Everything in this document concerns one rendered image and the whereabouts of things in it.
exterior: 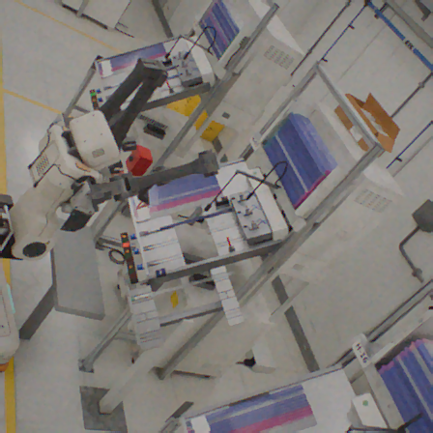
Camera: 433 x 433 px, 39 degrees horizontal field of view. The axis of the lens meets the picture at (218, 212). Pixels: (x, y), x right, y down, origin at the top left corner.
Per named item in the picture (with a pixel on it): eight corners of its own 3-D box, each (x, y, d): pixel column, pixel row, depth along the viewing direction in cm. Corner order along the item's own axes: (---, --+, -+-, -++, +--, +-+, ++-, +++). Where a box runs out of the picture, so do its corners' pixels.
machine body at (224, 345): (129, 369, 359) (187, 303, 331) (111, 278, 407) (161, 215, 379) (216, 383, 396) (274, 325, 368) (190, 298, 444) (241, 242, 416)
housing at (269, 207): (274, 249, 322) (273, 231, 312) (246, 188, 356) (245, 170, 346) (289, 245, 323) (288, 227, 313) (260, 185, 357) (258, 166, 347)
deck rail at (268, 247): (150, 286, 313) (147, 278, 308) (149, 283, 314) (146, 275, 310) (282, 248, 321) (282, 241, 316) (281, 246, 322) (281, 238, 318)
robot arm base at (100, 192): (84, 178, 248) (92, 199, 241) (103, 173, 250) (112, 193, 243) (87, 192, 255) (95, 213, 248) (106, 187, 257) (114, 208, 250)
